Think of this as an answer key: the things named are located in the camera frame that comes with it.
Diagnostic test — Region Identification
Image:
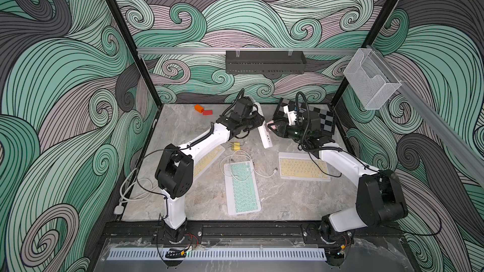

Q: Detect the white cable of green keyboard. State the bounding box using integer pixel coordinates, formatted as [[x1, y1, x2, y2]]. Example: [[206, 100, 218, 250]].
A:
[[219, 149, 280, 182]]

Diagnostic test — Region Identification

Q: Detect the white power strip cord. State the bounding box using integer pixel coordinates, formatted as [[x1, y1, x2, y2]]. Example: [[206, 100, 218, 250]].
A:
[[113, 147, 182, 216]]

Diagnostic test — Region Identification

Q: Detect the orange block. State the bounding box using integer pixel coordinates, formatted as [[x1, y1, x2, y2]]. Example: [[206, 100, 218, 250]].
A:
[[194, 105, 204, 113]]

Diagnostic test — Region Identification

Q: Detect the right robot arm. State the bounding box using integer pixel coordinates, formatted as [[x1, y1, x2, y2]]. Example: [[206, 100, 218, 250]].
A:
[[268, 105, 408, 237]]

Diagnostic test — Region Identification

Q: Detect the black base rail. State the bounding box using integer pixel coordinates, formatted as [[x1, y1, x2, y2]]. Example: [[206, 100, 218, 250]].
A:
[[102, 220, 403, 247]]

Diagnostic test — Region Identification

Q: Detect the black perforated wall tray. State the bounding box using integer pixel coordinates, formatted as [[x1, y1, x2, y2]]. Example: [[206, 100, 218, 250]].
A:
[[225, 51, 307, 76]]

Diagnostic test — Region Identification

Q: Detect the aluminium wall rail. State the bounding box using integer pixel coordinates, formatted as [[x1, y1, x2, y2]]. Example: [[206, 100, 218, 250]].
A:
[[137, 47, 358, 56]]

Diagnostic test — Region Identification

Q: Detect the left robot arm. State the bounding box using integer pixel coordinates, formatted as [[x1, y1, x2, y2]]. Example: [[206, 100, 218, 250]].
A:
[[155, 96, 273, 232]]

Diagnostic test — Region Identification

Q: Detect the white power strip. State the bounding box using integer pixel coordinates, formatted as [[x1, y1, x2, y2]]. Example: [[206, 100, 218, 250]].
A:
[[255, 102, 273, 149]]

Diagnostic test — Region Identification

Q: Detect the clear plastic wall bin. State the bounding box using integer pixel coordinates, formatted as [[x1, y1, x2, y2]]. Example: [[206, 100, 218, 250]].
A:
[[344, 48, 402, 110]]

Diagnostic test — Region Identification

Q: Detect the green wireless keyboard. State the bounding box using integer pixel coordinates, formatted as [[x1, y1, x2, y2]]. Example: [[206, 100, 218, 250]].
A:
[[224, 161, 262, 215]]

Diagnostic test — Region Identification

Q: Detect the yellow wireless keyboard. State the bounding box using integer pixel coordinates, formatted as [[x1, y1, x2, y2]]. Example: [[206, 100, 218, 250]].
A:
[[194, 146, 225, 180], [279, 152, 331, 182]]

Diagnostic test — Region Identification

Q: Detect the black checkered board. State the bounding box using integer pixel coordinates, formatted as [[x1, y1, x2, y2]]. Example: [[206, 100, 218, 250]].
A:
[[272, 98, 335, 137]]

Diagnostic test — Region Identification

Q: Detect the black charging cable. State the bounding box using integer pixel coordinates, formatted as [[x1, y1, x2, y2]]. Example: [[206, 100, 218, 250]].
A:
[[298, 139, 343, 179]]

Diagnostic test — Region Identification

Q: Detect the white slotted cable duct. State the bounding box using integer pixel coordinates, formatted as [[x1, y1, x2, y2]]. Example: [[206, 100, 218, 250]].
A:
[[107, 248, 326, 261]]

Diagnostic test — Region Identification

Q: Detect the yellow charger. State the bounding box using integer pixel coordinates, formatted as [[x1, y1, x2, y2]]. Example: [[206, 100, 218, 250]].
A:
[[230, 142, 241, 151]]

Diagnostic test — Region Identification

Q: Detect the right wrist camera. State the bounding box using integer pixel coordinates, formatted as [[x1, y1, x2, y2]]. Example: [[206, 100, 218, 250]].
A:
[[283, 106, 299, 126]]

